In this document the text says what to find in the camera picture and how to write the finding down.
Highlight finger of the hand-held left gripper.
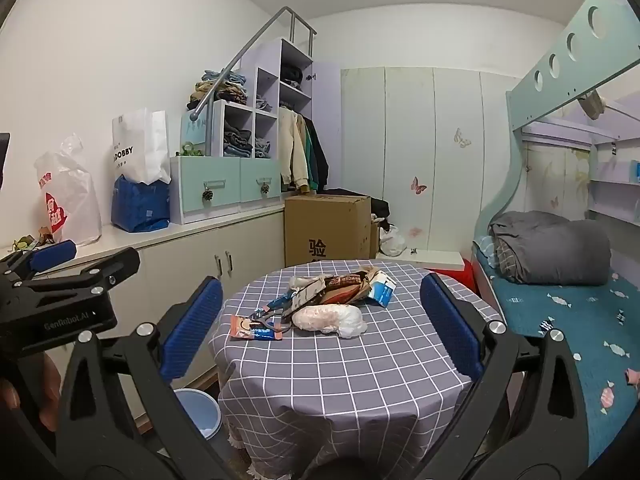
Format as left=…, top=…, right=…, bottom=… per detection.
left=12, top=247, right=141, bottom=306
left=0, top=240, right=78, bottom=281

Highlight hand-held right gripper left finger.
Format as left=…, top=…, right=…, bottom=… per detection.
left=55, top=276, right=236, bottom=480

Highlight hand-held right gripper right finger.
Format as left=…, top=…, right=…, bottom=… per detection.
left=419, top=272, right=591, bottom=480

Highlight orange snack packet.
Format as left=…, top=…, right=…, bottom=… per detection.
left=231, top=314, right=258, bottom=342

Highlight blue white carton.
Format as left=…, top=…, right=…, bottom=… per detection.
left=367, top=270, right=398, bottom=307

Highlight blue plastic bin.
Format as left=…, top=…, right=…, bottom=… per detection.
left=172, top=387, right=223, bottom=441

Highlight clear plastic wrap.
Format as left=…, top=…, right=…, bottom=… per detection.
left=289, top=274, right=333, bottom=291

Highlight pink white plastic bag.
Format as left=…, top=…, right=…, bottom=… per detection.
left=291, top=304, right=368, bottom=338

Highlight person's left hand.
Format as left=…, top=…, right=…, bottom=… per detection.
left=0, top=352, right=63, bottom=433

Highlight small green clutter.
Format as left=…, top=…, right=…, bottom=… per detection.
left=7, top=232, right=56, bottom=255

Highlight red plastic stool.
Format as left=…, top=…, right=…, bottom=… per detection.
left=435, top=260, right=478, bottom=293

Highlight white red printed plastic bag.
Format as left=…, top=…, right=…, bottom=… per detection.
left=34, top=134, right=103, bottom=247

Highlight beige low cabinet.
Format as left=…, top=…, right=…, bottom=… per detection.
left=0, top=207, right=288, bottom=411

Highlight white low platform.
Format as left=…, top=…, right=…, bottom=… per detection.
left=375, top=249, right=481, bottom=273

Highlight blue bag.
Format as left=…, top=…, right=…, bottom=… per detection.
left=111, top=175, right=171, bottom=233

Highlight blue plaid pillow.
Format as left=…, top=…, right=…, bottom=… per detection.
left=475, top=236, right=501, bottom=268

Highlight blue fish print bedsheet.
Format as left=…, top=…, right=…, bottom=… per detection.
left=472, top=247, right=640, bottom=466

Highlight small white plastic bag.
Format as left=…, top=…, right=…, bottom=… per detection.
left=378, top=222, right=408, bottom=257

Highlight round table checked purple cloth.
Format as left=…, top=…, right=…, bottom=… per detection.
left=207, top=259, right=503, bottom=480

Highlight grey duvet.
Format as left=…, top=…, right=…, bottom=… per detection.
left=487, top=211, right=612, bottom=286

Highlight white paper bag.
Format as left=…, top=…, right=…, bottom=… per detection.
left=111, top=107, right=172, bottom=186

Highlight black bag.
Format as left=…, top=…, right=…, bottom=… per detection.
left=320, top=187, right=391, bottom=221

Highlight wide mint green drawer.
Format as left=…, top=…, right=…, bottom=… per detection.
left=170, top=156, right=243, bottom=225

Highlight large cardboard box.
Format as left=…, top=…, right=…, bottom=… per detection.
left=284, top=192, right=373, bottom=268

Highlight narrow mint green drawer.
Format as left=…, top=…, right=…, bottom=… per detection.
left=240, top=158, right=282, bottom=204

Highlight folded dark clothes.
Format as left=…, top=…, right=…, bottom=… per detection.
left=222, top=127, right=253, bottom=157

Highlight white wardrobe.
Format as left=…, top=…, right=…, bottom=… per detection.
left=340, top=66, right=523, bottom=257

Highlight beige hanging jacket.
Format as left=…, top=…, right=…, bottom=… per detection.
left=277, top=107, right=310, bottom=192

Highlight green hanging jacket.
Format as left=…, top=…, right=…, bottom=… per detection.
left=300, top=120, right=317, bottom=192

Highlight black hanging jacket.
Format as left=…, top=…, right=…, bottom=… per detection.
left=305, top=117, right=330, bottom=193

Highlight pile of folded clothes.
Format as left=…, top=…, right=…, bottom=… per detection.
left=187, top=67, right=248, bottom=111

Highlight lilac cabinet door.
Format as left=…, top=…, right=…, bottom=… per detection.
left=312, top=62, right=343, bottom=196

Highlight white stepped shelf unit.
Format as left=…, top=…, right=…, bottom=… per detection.
left=210, top=37, right=316, bottom=161

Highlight beige hanging pouch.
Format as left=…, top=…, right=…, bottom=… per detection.
left=580, top=89, right=608, bottom=121

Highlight grey metal handrail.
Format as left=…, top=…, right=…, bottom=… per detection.
left=190, top=6, right=318, bottom=123

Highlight black folded clothes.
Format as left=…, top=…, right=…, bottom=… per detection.
left=280, top=62, right=305, bottom=91

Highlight lilac wall shelf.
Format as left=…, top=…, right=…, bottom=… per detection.
left=587, top=160, right=640, bottom=241

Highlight mint green bunk bed frame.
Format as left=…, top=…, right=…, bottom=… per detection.
left=472, top=0, right=640, bottom=286

